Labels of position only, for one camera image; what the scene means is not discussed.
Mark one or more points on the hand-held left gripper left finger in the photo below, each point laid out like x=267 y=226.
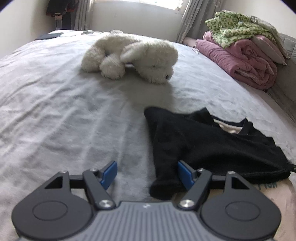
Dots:
x=108 y=173

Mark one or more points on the grey patterned curtain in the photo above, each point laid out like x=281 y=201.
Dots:
x=194 y=20
x=83 y=14

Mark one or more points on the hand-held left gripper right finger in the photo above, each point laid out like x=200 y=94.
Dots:
x=185 y=175

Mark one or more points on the grey padded headboard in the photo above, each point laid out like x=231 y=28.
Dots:
x=288 y=76

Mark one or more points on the pink folded quilt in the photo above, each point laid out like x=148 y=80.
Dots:
x=245 y=60

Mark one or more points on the white plush dog toy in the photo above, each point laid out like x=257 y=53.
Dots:
x=148 y=58

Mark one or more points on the dark tablet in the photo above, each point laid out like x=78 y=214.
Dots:
x=48 y=36

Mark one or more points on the green patterned cloth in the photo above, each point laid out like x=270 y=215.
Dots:
x=231 y=27

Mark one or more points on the grey pillow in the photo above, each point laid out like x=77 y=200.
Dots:
x=268 y=46

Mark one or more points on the pale pink pillow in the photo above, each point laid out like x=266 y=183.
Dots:
x=189 y=41

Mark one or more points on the hanging dark jacket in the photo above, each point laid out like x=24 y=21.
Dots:
x=61 y=11

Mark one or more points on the black sweatshirt with beige lining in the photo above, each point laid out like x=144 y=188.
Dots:
x=196 y=143

